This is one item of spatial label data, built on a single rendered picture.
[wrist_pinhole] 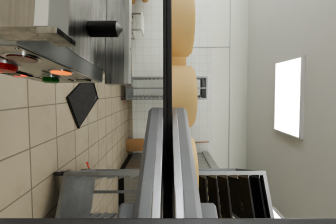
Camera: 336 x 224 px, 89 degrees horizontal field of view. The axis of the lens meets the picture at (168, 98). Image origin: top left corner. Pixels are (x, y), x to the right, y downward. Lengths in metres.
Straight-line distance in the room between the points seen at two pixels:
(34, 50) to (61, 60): 0.05
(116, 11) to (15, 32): 0.34
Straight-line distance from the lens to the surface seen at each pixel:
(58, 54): 0.30
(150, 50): 4.46
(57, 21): 0.20
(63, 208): 1.85
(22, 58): 0.29
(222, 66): 4.57
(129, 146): 4.33
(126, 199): 4.04
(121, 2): 0.53
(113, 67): 0.46
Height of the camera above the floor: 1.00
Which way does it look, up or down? level
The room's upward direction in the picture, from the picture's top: 90 degrees clockwise
